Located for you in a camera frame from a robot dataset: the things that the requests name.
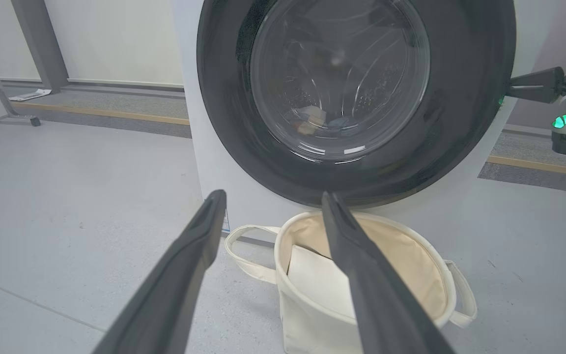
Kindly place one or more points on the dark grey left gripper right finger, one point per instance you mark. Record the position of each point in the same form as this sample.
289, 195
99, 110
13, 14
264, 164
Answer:
376, 295

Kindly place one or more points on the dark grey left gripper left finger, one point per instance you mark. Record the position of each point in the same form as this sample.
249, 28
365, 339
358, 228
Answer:
175, 295

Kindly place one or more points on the black round glass washer door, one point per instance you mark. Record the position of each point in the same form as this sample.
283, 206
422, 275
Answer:
460, 98

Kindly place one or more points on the white cartoon print garment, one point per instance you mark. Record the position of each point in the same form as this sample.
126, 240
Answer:
312, 119

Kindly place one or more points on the cream canvas laundry basket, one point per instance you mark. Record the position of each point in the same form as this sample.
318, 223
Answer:
410, 255

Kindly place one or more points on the white front-load washing machine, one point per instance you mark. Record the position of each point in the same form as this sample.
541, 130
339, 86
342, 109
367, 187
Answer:
214, 147

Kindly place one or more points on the blue energy label sticker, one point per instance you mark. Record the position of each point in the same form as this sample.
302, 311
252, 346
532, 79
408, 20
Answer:
226, 222

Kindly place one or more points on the white paper sheet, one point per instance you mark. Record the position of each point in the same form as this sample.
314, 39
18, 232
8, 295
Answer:
30, 95

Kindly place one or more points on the grey vertical pillar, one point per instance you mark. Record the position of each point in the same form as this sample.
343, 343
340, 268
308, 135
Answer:
42, 49

